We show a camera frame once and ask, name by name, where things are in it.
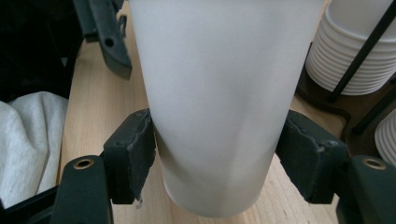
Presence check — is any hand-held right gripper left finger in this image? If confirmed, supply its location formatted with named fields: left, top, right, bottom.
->
left=103, top=108, right=156, bottom=205

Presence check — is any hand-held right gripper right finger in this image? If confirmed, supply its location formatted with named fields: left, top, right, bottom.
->
left=275, top=109, right=349, bottom=205

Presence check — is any grey cloth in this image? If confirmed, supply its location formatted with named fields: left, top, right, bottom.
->
left=0, top=91, right=69, bottom=209

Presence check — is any dark cloth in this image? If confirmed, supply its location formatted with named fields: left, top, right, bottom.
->
left=0, top=0, right=83, bottom=102

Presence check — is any frosted white plastic cup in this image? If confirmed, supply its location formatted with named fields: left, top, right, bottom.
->
left=128, top=0, right=325, bottom=218

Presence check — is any dark cup holder with rods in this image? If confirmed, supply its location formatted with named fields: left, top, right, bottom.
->
left=295, top=0, right=396, bottom=166

